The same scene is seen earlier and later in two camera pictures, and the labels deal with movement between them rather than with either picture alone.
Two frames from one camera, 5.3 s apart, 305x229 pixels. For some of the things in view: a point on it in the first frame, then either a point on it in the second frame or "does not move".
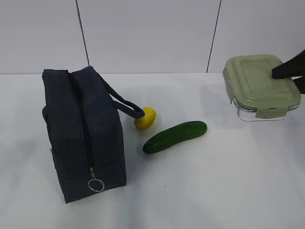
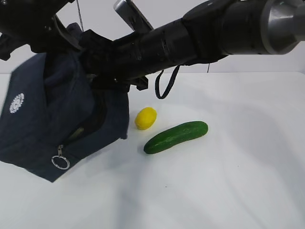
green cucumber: [180, 132] does not move
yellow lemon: [145, 122] does not move
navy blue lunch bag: [82, 114] → [54, 110]
